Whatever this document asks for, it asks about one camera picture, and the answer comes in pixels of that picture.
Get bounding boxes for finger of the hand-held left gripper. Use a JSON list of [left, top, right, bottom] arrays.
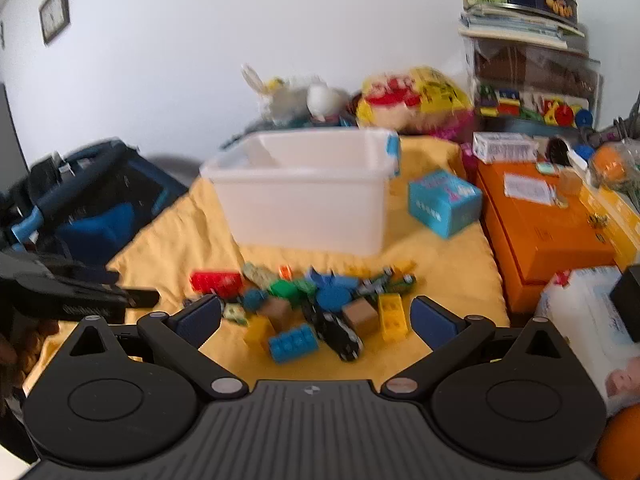
[[120, 286, 161, 309], [50, 259, 121, 283]]

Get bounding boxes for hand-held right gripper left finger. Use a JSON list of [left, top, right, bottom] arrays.
[[66, 295, 248, 403]]

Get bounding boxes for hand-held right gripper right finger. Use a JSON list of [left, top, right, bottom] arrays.
[[381, 296, 568, 403]]

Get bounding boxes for white plastic storage bin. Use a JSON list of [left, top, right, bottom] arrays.
[[200, 127, 402, 257]]

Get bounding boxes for red toy brick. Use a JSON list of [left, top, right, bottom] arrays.
[[190, 271, 243, 295]]

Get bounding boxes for tall yellow toy brick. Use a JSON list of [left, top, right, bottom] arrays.
[[377, 292, 411, 342]]

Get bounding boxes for green toy vehicle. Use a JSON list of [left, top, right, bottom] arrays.
[[357, 267, 418, 297]]

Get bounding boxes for teal toy brick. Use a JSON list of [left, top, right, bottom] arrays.
[[242, 289, 268, 313]]

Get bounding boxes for small yellow toy brick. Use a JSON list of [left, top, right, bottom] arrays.
[[243, 315, 276, 348]]

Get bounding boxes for yellow blanket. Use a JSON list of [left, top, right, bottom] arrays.
[[22, 135, 511, 401]]

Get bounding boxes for brown toy cube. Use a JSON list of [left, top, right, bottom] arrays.
[[341, 300, 379, 336], [260, 297, 293, 331]]

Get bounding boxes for blue and black bag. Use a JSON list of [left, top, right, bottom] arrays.
[[0, 137, 191, 266]]

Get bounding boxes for green toy brick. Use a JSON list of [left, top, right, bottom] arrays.
[[269, 280, 296, 303]]

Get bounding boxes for black toy car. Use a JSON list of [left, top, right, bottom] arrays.
[[302, 305, 364, 362]]

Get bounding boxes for blue toy brick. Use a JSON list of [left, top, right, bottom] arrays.
[[267, 324, 320, 363]]

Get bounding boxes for blue round toy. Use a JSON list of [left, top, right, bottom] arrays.
[[307, 270, 358, 313]]

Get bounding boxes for teal cardboard box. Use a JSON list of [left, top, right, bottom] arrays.
[[407, 169, 483, 239]]

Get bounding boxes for large orange box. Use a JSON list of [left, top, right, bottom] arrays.
[[475, 160, 617, 313]]

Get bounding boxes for white wet wipes pack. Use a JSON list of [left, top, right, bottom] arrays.
[[535, 265, 640, 416]]

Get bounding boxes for blue and white packet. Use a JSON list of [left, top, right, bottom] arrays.
[[382, 132, 403, 177]]

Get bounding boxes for small white box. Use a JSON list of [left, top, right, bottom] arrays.
[[472, 132, 540, 163]]

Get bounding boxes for small glass jar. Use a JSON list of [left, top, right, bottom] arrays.
[[556, 167, 583, 208]]

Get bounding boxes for black box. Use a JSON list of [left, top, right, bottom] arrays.
[[610, 264, 640, 316]]

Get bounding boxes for yellow box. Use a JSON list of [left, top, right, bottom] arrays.
[[580, 180, 640, 271]]

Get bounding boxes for black round object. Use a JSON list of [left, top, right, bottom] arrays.
[[545, 137, 571, 166]]

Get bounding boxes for yellow snack bag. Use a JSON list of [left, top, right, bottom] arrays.
[[356, 65, 473, 131]]

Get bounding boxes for white plush rabbit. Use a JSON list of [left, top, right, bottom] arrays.
[[241, 63, 351, 126]]

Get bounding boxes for colourful toy block set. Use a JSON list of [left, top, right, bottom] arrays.
[[475, 85, 596, 131]]

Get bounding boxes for orange ball in net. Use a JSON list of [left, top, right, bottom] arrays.
[[590, 142, 637, 186]]

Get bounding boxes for white egg-shaped toy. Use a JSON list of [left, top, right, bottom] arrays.
[[306, 84, 333, 116]]

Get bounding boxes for clear display case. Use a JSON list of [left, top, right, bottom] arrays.
[[467, 35, 603, 98]]

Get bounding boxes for stack of books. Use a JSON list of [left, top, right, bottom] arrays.
[[459, 7, 586, 51]]

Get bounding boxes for wall picture frame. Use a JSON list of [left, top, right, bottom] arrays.
[[39, 0, 71, 46]]

